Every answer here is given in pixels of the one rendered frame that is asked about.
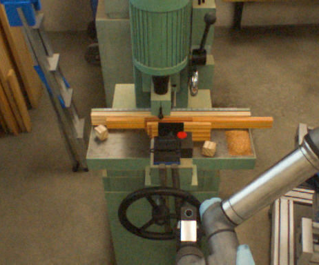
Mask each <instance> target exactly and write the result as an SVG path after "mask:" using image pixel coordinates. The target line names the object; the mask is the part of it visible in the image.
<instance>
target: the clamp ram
mask: <svg viewBox="0 0 319 265"><path fill-rule="evenodd" d="M180 131H184V122H158V136H177V134H178V132H180Z"/></svg>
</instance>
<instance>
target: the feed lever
mask: <svg viewBox="0 0 319 265"><path fill-rule="evenodd" d="M204 22H205V23H206V27H205V29H204V35H203V37H202V42H201V45H200V48H199V49H193V50H192V64H193V66H205V64H206V50H205V49H204V45H205V43H206V38H207V36H208V34H209V29H210V27H211V25H213V24H214V23H215V22H216V15H215V14H214V13H213V12H208V13H206V14H205V15H204Z"/></svg>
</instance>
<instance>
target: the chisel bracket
mask: <svg viewBox="0 0 319 265"><path fill-rule="evenodd" d="M171 103H172V100H171V78H170V80H169V82H168V92H167V93H166V94H165V95H157V94H156V93H155V92H154V91H153V81H152V78H151V115H159V114H160V107H162V114H163V115H171V110H172V106H171Z"/></svg>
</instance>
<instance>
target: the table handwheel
mask: <svg viewBox="0 0 319 265"><path fill-rule="evenodd" d="M153 195H156V203H155V202H154V201H153V199H152V197H151V196H153ZM162 195H167V196H171V197H177V198H180V199H183V200H185V201H187V202H188V203H189V204H190V205H192V206H195V207H196V208H197V222H199V224H202V220H201V215H200V206H201V205H202V204H201V203H200V201H199V200H198V199H197V198H196V197H194V196H193V195H192V194H190V193H188V192H186V191H185V190H182V189H178V188H174V187H165V186H156V187H148V188H143V189H139V190H137V191H135V192H133V193H131V194H129V195H128V196H127V197H125V198H124V199H123V200H122V202H121V204H120V205H119V208H118V211H117V216H118V218H119V221H120V223H121V225H122V226H123V227H124V228H125V229H126V230H127V231H128V232H130V233H132V234H133V235H136V236H138V237H142V238H144V239H152V240H160V241H163V240H171V239H175V236H173V232H163V233H159V232H150V231H147V230H146V229H147V228H148V227H149V226H151V225H153V224H156V225H166V224H167V223H169V222H170V219H180V215H179V214H174V213H170V209H169V208H168V207H167V206H166V200H165V199H163V198H162ZM144 197H146V199H147V200H148V202H149V203H150V204H151V206H152V207H153V209H152V219H151V220H149V221H148V222H147V223H146V224H144V225H143V226H142V227H140V228H138V227H136V226H134V225H132V223H130V222H129V220H128V219H127V216H126V211H127V208H128V207H129V206H130V205H131V204H132V203H133V202H134V201H137V200H138V199H141V198H144Z"/></svg>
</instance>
